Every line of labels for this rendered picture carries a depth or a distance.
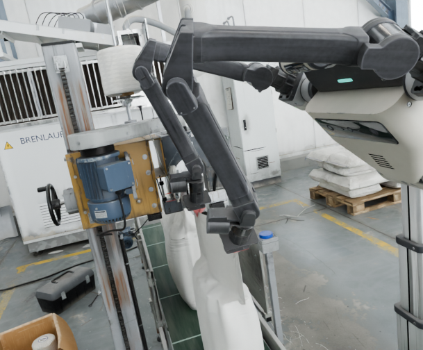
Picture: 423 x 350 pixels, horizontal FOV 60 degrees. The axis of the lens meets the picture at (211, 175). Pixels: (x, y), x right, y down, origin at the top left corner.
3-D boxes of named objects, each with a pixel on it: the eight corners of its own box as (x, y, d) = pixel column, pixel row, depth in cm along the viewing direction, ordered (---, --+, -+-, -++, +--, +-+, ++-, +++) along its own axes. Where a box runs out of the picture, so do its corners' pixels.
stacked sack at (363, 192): (384, 192, 396) (383, 181, 394) (349, 201, 386) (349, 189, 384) (346, 180, 459) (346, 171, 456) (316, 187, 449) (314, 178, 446)
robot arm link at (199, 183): (205, 180, 133) (202, 170, 137) (186, 182, 132) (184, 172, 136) (205, 194, 137) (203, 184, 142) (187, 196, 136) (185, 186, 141)
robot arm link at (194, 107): (186, 76, 63) (187, 51, 71) (157, 88, 65) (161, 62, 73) (264, 223, 90) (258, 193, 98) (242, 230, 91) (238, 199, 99)
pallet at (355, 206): (441, 190, 414) (441, 178, 411) (353, 215, 382) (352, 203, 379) (387, 178, 491) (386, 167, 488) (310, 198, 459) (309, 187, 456)
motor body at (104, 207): (134, 219, 132) (120, 152, 127) (91, 230, 129) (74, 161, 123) (131, 208, 147) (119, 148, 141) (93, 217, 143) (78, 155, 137)
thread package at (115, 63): (153, 91, 126) (144, 39, 122) (104, 98, 122) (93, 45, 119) (148, 92, 142) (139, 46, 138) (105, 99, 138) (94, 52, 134)
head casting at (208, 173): (226, 188, 161) (216, 121, 155) (171, 200, 155) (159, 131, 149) (208, 176, 190) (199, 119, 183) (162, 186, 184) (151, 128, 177)
